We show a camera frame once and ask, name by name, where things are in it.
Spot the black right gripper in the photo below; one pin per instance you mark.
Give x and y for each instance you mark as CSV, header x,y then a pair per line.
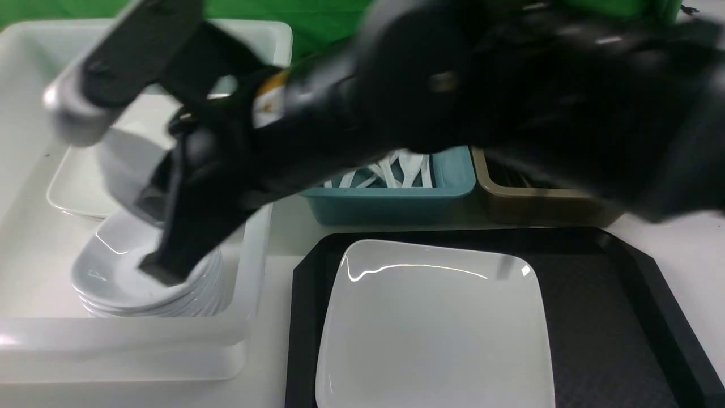
x,y
245,137

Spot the white square rice plate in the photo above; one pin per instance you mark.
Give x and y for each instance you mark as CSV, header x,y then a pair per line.
x,y
412,325

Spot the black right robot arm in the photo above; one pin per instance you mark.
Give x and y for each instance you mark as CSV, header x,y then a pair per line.
x,y
628,112

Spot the top white square plate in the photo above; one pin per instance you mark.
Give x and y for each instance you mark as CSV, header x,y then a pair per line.
x,y
77,186

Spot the white small bowl stack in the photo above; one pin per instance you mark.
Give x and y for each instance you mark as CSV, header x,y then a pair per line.
x,y
192,294

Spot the white spoon far left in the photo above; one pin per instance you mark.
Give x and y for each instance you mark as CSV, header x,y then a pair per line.
x,y
345,181

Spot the large white plastic tub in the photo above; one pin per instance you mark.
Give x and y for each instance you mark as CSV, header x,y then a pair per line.
x,y
46,336

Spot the green backdrop cloth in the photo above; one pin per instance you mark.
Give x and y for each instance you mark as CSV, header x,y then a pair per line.
x,y
314,23

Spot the white spoon far right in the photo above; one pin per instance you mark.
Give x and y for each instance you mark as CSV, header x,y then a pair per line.
x,y
424,176

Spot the teal plastic bin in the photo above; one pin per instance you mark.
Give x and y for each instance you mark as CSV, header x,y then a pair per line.
x,y
453,178

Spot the brown plastic bin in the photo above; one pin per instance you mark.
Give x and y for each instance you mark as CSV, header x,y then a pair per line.
x,y
538,206

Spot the black chopsticks bundle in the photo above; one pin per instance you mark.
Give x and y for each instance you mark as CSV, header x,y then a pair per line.
x,y
509,178

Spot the black serving tray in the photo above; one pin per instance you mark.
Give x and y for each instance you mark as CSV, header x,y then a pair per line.
x,y
618,336

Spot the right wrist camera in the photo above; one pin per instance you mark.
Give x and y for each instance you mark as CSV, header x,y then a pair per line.
x,y
92,92

